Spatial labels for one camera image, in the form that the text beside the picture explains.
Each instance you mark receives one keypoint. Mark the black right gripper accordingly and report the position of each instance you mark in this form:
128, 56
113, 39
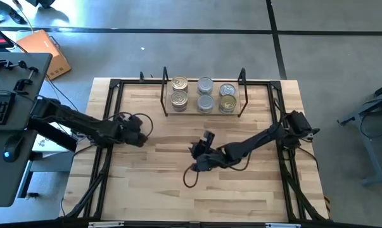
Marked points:
216, 156

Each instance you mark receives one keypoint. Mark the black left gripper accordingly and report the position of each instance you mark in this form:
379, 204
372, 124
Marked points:
130, 134

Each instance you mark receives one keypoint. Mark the pink salmon can pull-tab lid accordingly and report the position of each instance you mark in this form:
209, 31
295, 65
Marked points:
179, 99

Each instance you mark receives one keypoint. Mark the Wild Planet pink salmon can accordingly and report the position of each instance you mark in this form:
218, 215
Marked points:
179, 83

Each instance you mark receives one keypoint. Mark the green label tuna can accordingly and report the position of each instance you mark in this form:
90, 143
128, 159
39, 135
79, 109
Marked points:
227, 89

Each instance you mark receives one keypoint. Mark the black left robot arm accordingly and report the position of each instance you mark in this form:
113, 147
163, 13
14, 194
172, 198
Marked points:
83, 122

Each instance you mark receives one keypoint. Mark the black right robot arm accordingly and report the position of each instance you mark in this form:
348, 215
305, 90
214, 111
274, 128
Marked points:
257, 139

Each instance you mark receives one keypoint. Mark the wooden shelf with black legs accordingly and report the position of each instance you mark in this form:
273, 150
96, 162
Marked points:
192, 109

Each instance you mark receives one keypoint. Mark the black mounting beam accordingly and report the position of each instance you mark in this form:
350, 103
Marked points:
51, 134

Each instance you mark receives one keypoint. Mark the white printed paper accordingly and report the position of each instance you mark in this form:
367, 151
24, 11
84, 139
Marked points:
46, 144

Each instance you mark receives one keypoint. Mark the black desk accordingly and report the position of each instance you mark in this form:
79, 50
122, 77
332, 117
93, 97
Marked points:
0, 177
19, 104

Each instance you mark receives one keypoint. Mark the black computer mouse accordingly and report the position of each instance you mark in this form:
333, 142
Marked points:
13, 147

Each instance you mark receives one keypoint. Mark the black desk clamp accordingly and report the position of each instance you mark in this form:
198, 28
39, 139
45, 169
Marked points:
26, 80
0, 65

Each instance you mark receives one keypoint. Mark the orange box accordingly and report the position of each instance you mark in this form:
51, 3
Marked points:
42, 50

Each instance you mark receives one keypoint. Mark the black chair base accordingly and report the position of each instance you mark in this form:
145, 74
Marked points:
43, 3

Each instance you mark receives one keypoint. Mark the grey metal stand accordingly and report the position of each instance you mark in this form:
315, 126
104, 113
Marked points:
372, 152

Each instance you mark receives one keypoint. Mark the person's foot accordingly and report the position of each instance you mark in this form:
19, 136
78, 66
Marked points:
10, 14

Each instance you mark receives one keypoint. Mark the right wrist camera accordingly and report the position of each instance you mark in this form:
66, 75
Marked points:
208, 138

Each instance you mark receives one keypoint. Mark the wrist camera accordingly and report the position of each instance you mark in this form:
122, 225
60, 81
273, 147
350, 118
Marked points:
132, 120
208, 138

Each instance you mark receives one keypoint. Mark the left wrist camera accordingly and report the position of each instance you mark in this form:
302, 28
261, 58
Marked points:
132, 120

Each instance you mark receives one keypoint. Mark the black metal table frame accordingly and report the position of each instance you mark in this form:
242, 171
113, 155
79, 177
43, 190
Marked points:
137, 83

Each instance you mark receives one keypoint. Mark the black diagonal frame strut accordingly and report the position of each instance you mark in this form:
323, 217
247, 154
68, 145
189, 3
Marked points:
300, 190
92, 187

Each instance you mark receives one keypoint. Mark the silver metal bracket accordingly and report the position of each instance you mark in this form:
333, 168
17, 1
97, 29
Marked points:
105, 224
282, 225

